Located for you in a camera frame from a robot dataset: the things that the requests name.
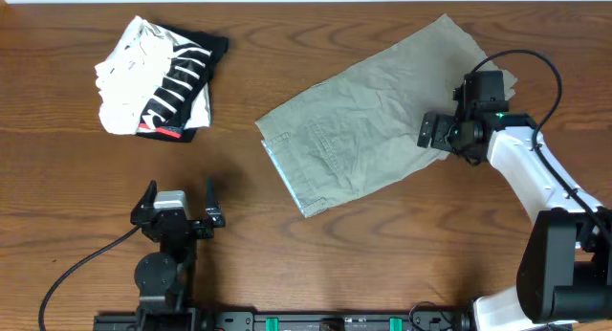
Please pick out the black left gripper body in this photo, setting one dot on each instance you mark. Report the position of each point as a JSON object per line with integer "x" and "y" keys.
{"x": 179, "y": 224}

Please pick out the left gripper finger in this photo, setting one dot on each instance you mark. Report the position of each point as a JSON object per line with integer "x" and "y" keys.
{"x": 213, "y": 208}
{"x": 145, "y": 210}

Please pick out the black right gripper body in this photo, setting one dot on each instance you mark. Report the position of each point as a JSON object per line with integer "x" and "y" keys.
{"x": 448, "y": 135}

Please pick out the khaki green shorts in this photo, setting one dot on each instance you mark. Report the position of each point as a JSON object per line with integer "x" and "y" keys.
{"x": 357, "y": 132}

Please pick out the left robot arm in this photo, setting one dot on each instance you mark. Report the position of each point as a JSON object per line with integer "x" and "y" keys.
{"x": 165, "y": 278}

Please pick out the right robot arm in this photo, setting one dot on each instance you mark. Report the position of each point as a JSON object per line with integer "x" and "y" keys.
{"x": 565, "y": 272}

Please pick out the white folded garment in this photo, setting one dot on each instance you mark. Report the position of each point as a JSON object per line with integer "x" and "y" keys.
{"x": 130, "y": 74}

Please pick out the black white striped garment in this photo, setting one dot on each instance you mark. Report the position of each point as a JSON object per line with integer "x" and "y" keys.
{"x": 180, "y": 103}

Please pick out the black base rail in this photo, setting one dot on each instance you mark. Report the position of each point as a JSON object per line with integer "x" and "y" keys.
{"x": 246, "y": 321}

